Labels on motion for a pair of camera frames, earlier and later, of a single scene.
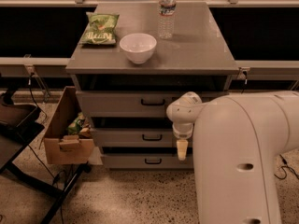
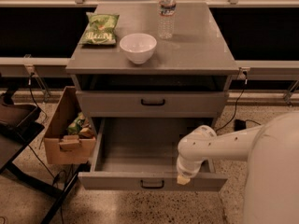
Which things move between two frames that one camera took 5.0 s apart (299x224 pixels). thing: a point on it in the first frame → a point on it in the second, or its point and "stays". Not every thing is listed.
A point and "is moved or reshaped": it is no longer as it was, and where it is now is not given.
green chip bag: [101, 29] stays
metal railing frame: [42, 68] stays
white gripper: [182, 132] → [186, 169]
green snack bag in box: [76, 125] stays
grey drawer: [135, 137] is moved or reshaped
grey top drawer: [133, 104] stays
